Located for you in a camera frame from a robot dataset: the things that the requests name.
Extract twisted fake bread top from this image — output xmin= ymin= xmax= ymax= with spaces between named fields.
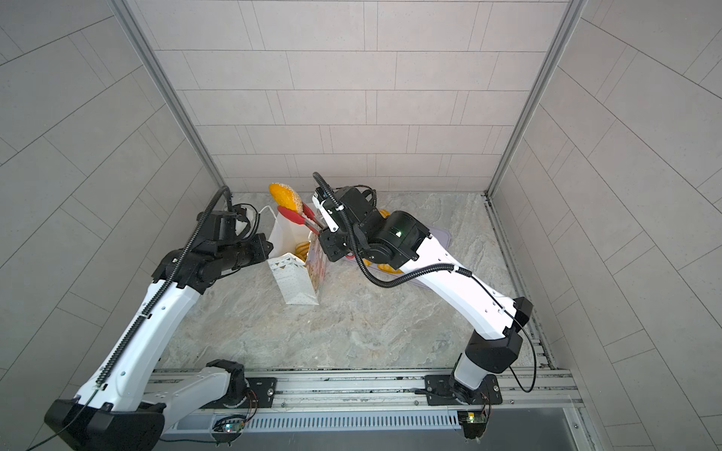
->
xmin=293 ymin=242 xmax=311 ymax=262

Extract red metal tongs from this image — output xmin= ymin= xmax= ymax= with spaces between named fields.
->
xmin=278 ymin=203 xmax=323 ymax=235

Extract white cartoon paper bag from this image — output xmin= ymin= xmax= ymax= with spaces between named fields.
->
xmin=267 ymin=206 xmax=328 ymax=306

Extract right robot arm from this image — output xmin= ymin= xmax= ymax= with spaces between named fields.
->
xmin=320 ymin=207 xmax=533 ymax=405

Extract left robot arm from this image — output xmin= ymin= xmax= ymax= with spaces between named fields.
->
xmin=44 ymin=233 xmax=274 ymax=450

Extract fake croissant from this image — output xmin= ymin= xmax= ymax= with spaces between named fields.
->
xmin=363 ymin=259 xmax=402 ymax=275

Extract left circuit board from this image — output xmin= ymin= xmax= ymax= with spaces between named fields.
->
xmin=212 ymin=415 xmax=247 ymax=434

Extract circuit board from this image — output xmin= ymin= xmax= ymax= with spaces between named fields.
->
xmin=212 ymin=415 xmax=247 ymax=434
xmin=457 ymin=411 xmax=489 ymax=440

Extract right circuit board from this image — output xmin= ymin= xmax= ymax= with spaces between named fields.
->
xmin=457 ymin=411 xmax=489 ymax=440

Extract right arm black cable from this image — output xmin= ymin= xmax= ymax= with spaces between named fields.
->
xmin=311 ymin=171 xmax=538 ymax=395

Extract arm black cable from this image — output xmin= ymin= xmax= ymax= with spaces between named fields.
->
xmin=24 ymin=185 xmax=261 ymax=451
xmin=311 ymin=171 xmax=538 ymax=395

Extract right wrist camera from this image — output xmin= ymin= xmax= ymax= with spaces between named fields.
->
xmin=312 ymin=185 xmax=377 ymax=233

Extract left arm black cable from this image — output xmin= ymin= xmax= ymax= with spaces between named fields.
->
xmin=24 ymin=185 xmax=261 ymax=451

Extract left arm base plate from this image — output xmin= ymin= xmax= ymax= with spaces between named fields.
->
xmin=202 ymin=378 xmax=278 ymax=409

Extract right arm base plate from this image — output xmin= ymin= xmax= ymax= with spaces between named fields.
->
xmin=415 ymin=374 xmax=503 ymax=406

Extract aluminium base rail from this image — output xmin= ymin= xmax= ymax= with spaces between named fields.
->
xmin=109 ymin=365 xmax=585 ymax=418

